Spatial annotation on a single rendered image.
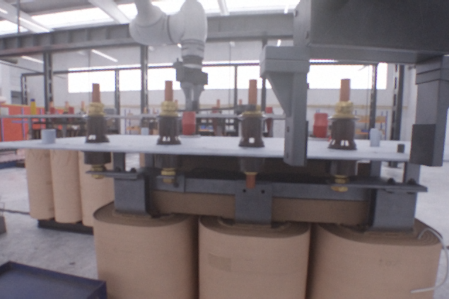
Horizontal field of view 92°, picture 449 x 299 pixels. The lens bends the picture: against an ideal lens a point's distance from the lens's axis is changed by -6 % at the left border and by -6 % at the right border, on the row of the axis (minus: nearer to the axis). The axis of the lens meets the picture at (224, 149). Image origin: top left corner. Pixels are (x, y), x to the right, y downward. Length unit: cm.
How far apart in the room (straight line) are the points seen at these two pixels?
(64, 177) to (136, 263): 252
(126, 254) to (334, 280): 72
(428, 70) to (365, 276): 72
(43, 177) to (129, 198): 281
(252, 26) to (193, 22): 839
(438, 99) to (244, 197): 61
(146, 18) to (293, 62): 76
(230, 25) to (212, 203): 873
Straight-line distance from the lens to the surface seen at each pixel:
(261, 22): 932
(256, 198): 78
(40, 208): 377
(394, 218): 90
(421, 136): 29
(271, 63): 21
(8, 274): 121
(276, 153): 59
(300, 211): 91
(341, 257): 89
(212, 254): 86
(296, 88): 21
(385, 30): 24
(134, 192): 89
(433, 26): 27
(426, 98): 29
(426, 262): 97
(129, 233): 92
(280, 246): 81
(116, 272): 102
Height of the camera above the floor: 142
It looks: 6 degrees down
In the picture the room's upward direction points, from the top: 1 degrees clockwise
